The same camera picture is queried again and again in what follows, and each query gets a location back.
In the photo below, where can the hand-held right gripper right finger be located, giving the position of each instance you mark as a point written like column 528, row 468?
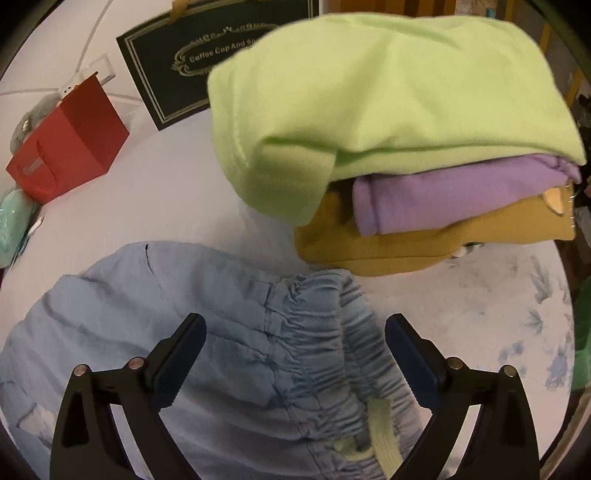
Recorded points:
column 413, row 364

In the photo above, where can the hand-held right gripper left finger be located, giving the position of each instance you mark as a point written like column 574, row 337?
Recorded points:
column 178, row 364

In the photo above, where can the light blue denim pants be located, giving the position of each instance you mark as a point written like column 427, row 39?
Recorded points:
column 258, row 332

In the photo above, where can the mustard yellow folded garment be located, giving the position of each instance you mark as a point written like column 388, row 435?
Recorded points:
column 415, row 249

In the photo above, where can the white floral bed sheet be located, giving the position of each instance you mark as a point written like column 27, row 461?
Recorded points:
column 194, row 194

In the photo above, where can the purple folded garment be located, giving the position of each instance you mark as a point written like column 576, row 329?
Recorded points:
column 438, row 194

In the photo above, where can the mint green pouch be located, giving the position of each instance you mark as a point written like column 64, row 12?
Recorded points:
column 11, row 221

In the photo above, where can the red paper gift bag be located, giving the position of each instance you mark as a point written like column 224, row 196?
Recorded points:
column 69, row 147

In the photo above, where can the light green folded garment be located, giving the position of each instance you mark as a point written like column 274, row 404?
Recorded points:
column 369, row 115

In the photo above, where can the grey plush toy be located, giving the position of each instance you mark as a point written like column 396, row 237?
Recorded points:
column 32, row 120

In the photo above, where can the dark green gift bag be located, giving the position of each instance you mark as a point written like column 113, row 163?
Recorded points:
column 184, row 64

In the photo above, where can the clear plastic box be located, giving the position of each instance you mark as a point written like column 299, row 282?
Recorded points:
column 92, row 69

